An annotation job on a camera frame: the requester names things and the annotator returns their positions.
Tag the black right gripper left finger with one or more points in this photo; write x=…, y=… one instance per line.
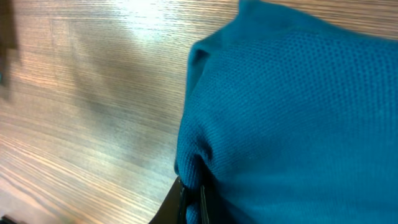
x=174, y=207

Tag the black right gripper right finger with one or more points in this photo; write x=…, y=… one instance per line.
x=208, y=205

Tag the blue polo shirt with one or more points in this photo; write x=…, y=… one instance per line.
x=292, y=119

